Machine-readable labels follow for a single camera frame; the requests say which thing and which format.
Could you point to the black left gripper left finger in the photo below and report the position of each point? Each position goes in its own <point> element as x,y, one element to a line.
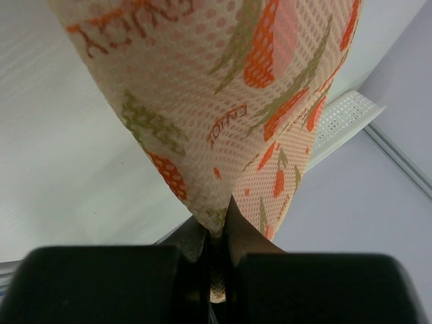
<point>166,282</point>

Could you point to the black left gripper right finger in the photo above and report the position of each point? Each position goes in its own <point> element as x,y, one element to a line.
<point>265,284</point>

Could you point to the floral mesh laundry bag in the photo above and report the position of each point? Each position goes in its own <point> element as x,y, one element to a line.
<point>224,97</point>

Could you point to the white perforated plastic basket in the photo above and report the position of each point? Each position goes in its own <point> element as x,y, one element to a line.
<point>340,121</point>

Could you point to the right aluminium frame post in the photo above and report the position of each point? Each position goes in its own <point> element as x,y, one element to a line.
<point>406,165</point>

